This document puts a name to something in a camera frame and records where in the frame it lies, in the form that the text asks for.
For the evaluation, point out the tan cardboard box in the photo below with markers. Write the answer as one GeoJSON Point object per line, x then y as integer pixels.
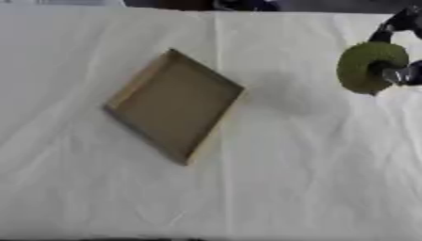
{"type": "Point", "coordinates": [176, 103]}

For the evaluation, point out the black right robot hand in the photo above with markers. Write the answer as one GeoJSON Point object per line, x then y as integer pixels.
{"type": "Point", "coordinates": [405, 21]}

